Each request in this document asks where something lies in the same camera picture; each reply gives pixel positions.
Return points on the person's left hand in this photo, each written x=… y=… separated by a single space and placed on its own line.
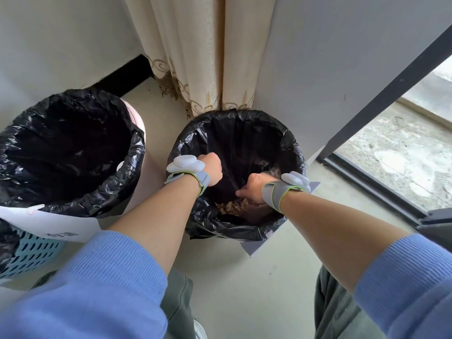
x=211 y=166

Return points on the person's right hand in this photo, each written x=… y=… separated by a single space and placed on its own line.
x=255 y=188

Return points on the person's right fingers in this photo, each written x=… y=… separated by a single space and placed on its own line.
x=243 y=192

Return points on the person's left fingers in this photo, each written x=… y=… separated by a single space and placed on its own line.
x=218 y=167

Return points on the black trash bag with scraps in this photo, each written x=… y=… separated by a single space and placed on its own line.
x=240 y=144

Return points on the person's right forearm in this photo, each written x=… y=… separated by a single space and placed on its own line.
x=335 y=236

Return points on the person's left forearm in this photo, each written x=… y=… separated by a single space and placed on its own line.
x=166 y=215

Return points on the brown food scraps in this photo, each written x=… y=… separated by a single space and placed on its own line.
x=231 y=207

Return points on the white wrist tracker grey band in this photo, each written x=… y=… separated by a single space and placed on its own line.
x=279 y=192
x=185 y=163

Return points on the pink trash bin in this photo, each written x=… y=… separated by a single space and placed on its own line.
x=152 y=180

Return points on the beige patterned curtain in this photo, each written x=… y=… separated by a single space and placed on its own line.
x=197 y=49

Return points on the black baseboard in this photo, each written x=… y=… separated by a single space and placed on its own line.
x=123 y=75

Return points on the grey-green trousers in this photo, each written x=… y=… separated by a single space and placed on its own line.
x=176 y=307

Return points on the white shoe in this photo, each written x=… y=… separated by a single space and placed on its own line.
x=200 y=330

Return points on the large black trash bag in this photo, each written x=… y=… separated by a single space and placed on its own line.
x=63 y=148

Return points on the white paper label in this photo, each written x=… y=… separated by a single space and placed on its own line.
x=60 y=225

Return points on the blue knit sweater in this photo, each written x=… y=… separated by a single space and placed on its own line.
x=91 y=289

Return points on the blue plastic basket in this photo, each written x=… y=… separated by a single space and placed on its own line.
x=33 y=252

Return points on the small black trash bag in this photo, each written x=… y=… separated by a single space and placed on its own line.
x=7 y=243

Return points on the dark window frame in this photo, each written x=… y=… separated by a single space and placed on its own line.
x=381 y=98

